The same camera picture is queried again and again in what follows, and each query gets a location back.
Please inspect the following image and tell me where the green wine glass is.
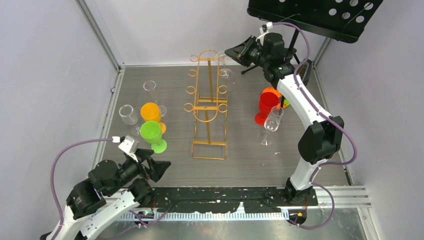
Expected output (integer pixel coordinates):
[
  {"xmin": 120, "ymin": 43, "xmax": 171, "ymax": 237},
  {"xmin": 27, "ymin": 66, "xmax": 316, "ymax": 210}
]
[{"xmin": 139, "ymin": 121, "xmax": 168, "ymax": 154}]

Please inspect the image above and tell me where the orange toy track piece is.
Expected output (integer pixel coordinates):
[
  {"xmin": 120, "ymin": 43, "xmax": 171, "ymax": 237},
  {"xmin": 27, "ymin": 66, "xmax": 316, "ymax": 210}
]
[{"xmin": 262, "ymin": 87, "xmax": 287, "ymax": 109}]

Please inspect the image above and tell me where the black music stand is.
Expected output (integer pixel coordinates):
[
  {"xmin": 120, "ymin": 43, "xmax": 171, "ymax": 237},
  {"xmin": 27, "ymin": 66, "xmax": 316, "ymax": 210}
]
[{"xmin": 240, "ymin": 0, "xmax": 384, "ymax": 75}]

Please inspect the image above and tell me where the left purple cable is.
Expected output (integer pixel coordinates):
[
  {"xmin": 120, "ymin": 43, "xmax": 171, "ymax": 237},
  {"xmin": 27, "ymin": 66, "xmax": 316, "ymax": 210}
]
[{"xmin": 49, "ymin": 138, "xmax": 170, "ymax": 240}]

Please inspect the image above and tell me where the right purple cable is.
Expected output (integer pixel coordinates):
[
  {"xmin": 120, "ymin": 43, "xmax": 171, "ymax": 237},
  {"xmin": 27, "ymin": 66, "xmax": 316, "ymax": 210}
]
[{"xmin": 269, "ymin": 21, "xmax": 359, "ymax": 230}]

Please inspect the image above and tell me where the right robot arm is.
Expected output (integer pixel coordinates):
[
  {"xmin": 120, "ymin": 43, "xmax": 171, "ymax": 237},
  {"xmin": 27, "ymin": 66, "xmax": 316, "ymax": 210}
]
[{"xmin": 224, "ymin": 32, "xmax": 344, "ymax": 205}]

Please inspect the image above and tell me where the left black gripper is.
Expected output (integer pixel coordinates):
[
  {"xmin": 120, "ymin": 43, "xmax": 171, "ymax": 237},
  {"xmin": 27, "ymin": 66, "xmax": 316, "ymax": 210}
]
[{"xmin": 107, "ymin": 147, "xmax": 172, "ymax": 195}]

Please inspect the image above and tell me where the clear wine glass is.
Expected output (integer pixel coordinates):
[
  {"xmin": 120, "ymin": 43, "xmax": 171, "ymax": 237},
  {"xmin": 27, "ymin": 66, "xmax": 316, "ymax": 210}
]
[
  {"xmin": 143, "ymin": 80, "xmax": 167, "ymax": 117},
  {"xmin": 118, "ymin": 104, "xmax": 141, "ymax": 136},
  {"xmin": 216, "ymin": 51, "xmax": 236, "ymax": 85},
  {"xmin": 258, "ymin": 105, "xmax": 284, "ymax": 146}
]

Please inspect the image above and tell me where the gold wire glass rack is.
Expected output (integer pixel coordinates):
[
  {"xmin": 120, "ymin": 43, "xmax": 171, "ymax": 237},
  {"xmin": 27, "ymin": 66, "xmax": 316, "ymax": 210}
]
[{"xmin": 184, "ymin": 49, "xmax": 229, "ymax": 160}]

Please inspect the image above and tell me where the clear wine glass front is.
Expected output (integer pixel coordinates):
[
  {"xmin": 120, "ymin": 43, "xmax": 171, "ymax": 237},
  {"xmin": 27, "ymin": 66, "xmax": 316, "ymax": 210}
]
[{"xmin": 143, "ymin": 80, "xmax": 167, "ymax": 117}]

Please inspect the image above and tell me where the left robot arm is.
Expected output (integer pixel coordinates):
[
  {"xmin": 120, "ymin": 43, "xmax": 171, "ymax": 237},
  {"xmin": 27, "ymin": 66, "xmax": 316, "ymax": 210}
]
[{"xmin": 40, "ymin": 148, "xmax": 172, "ymax": 240}]

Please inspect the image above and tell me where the yellow wine glass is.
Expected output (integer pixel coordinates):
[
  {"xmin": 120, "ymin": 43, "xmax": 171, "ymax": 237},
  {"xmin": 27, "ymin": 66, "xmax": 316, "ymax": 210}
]
[{"xmin": 140, "ymin": 102, "xmax": 167, "ymax": 134}]

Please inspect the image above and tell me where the black metronome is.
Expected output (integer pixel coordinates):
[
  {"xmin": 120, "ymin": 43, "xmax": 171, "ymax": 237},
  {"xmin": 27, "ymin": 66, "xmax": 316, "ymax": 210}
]
[{"xmin": 298, "ymin": 59, "xmax": 313, "ymax": 86}]

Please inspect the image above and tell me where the purple cable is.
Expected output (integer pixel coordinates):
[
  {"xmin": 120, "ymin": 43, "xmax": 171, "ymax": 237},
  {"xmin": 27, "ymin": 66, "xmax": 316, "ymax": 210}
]
[
  {"xmin": 269, "ymin": 21, "xmax": 359, "ymax": 230},
  {"xmin": 49, "ymin": 138, "xmax": 170, "ymax": 240}
]

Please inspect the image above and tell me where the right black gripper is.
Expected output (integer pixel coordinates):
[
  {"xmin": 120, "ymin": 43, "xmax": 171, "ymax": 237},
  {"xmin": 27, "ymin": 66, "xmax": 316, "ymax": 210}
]
[{"xmin": 224, "ymin": 36, "xmax": 269, "ymax": 69}]

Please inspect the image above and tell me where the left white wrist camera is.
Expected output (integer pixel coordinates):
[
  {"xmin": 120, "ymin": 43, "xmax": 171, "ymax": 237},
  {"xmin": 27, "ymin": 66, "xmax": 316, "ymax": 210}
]
[{"xmin": 111, "ymin": 135, "xmax": 140, "ymax": 163}]

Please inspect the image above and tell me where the red wine glass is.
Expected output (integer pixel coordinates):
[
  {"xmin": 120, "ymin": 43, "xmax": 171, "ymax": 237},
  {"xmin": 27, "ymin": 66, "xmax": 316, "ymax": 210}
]
[{"xmin": 254, "ymin": 91, "xmax": 281, "ymax": 126}]

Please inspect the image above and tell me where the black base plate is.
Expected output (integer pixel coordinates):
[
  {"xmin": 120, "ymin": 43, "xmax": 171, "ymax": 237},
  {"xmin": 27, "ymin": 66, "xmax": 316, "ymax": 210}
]
[{"xmin": 147, "ymin": 186, "xmax": 318, "ymax": 214}]

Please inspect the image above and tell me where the clear wine glass back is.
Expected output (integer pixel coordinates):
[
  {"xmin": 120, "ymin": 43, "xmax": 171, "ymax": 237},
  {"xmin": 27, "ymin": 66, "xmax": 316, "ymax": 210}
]
[{"xmin": 216, "ymin": 51, "xmax": 236, "ymax": 85}]

